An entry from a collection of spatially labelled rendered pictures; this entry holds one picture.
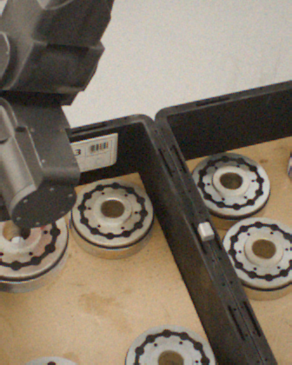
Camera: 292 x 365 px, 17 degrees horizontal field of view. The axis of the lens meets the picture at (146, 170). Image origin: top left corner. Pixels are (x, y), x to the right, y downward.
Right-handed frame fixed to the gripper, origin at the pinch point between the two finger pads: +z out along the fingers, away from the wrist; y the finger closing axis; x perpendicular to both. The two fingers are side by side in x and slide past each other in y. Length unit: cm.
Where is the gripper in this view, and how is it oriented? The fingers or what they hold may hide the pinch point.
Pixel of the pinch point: (16, 226)
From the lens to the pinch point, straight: 101.1
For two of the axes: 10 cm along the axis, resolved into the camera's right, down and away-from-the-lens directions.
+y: 9.5, -2.3, 2.3
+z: -0.6, 5.8, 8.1
